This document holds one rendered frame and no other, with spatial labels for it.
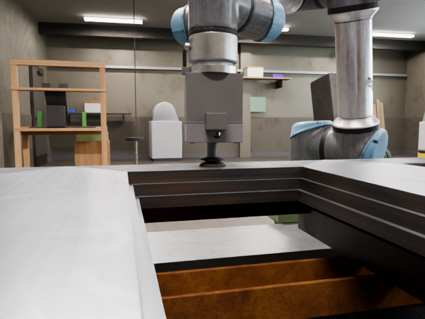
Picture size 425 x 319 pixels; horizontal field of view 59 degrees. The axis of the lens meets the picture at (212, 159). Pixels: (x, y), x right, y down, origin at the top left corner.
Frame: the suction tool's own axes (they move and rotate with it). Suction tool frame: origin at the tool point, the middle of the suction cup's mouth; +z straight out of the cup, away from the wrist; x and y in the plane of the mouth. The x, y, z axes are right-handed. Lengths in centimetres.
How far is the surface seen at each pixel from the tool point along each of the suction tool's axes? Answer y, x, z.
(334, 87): 214, 410, -57
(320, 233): 19.7, 2.9, 11.4
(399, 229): 14.7, -26.0, 2.5
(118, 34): -108, 867, -218
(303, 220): 19.0, 9.5, 10.8
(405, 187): 17.6, -22.5, -1.0
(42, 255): -13.9, -39.1, -0.7
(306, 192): 13.1, -6.4, 2.4
